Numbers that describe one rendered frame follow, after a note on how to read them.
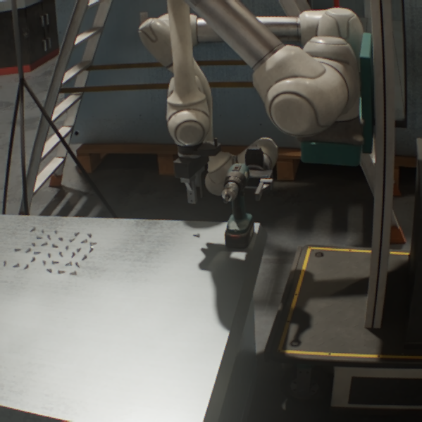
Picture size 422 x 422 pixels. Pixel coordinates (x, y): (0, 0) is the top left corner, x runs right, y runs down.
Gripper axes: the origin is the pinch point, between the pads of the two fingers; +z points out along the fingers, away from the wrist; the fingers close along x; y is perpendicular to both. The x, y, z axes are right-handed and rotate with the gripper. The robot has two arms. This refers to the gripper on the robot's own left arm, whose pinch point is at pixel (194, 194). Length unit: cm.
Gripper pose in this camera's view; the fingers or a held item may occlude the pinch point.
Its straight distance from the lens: 199.9
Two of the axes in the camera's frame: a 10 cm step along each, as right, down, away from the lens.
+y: -9.0, -1.5, 4.1
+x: -4.3, 4.6, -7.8
